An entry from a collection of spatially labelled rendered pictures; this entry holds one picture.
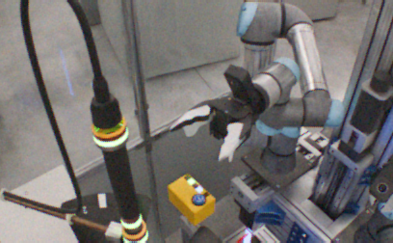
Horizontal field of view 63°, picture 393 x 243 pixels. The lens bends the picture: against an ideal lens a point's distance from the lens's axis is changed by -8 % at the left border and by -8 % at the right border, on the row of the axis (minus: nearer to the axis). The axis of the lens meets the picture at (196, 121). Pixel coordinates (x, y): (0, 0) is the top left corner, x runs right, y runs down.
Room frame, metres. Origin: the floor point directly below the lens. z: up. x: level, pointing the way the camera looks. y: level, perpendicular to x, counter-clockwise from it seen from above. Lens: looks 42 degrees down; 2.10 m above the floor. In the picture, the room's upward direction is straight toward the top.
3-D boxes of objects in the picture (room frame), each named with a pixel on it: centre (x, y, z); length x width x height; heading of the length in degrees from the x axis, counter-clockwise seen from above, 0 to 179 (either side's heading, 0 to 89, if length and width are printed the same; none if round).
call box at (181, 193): (0.77, 0.02, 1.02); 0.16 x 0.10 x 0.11; 40
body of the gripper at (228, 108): (0.55, -0.09, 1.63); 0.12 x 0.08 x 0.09; 140
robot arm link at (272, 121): (0.67, -0.21, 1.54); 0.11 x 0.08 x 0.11; 87
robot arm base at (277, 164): (0.95, -0.34, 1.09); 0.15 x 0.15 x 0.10
